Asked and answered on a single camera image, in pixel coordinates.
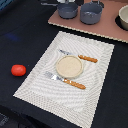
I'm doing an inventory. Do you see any grey frying pan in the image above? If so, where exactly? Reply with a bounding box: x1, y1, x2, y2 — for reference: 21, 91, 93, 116
40, 1, 79, 20

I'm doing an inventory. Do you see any brown stove top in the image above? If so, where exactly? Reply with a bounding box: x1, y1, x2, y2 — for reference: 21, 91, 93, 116
48, 1, 128, 43

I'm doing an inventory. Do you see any round beige plate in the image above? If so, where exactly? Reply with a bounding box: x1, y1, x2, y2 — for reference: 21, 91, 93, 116
56, 55, 83, 78

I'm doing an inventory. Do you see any woven beige placemat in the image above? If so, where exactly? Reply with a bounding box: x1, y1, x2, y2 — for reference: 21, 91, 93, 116
14, 31, 114, 128

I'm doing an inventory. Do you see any grey cooking pot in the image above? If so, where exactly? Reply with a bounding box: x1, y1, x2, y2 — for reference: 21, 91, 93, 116
80, 2, 102, 25

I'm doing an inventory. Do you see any beige bowl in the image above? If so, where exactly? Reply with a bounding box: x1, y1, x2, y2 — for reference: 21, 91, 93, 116
119, 5, 128, 30

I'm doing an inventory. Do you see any fork with wooden handle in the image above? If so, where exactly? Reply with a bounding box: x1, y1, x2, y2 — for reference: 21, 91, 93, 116
45, 72, 86, 89

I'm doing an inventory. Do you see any knife with wooden handle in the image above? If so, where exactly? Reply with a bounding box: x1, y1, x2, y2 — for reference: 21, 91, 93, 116
58, 49, 98, 63

